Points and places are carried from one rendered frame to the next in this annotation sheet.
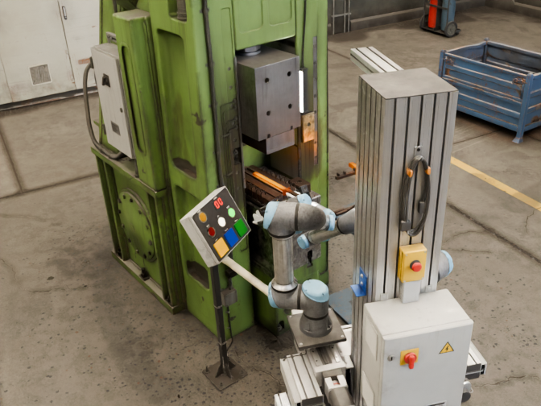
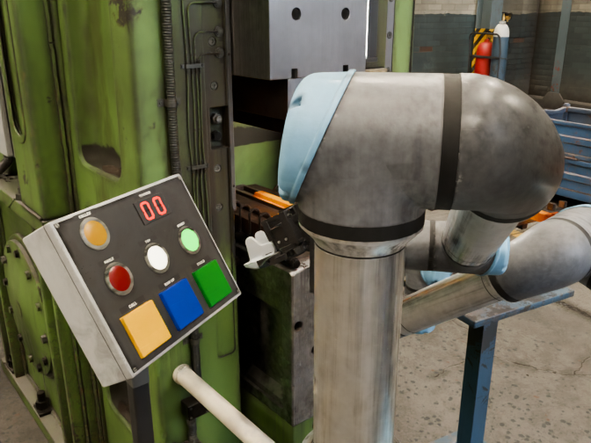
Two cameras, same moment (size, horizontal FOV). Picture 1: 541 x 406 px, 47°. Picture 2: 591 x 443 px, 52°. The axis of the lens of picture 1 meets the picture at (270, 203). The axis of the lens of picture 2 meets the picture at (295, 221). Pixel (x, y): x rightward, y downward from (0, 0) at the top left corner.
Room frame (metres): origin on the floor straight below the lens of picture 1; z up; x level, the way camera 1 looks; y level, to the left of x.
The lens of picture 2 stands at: (1.66, 0.04, 1.51)
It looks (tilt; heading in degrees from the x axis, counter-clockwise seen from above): 19 degrees down; 358
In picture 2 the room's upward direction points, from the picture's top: straight up
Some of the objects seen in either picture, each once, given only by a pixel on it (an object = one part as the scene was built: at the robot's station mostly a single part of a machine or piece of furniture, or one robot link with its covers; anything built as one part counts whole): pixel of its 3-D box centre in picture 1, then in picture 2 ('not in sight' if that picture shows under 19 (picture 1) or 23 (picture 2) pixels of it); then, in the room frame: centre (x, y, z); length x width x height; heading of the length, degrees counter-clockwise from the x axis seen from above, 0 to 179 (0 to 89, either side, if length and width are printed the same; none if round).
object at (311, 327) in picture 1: (315, 317); not in sight; (2.17, -0.18, 0.87); 0.15 x 0.15 x 0.10
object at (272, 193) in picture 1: (260, 185); (270, 216); (3.29, 0.05, 0.96); 0.42 x 0.20 x 0.09; 37
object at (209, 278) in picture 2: (240, 227); (211, 283); (2.75, 0.17, 1.01); 0.07 x 0.05 x 0.07; 152
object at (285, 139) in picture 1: (257, 130); (268, 88); (3.29, 0.05, 1.32); 0.42 x 0.20 x 0.10; 37
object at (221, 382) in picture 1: (224, 367); not in sight; (2.72, 0.33, 0.05); 0.22 x 0.22 x 0.09; 37
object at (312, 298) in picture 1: (314, 297); not in sight; (2.17, -0.17, 0.98); 0.13 x 0.12 x 0.14; 77
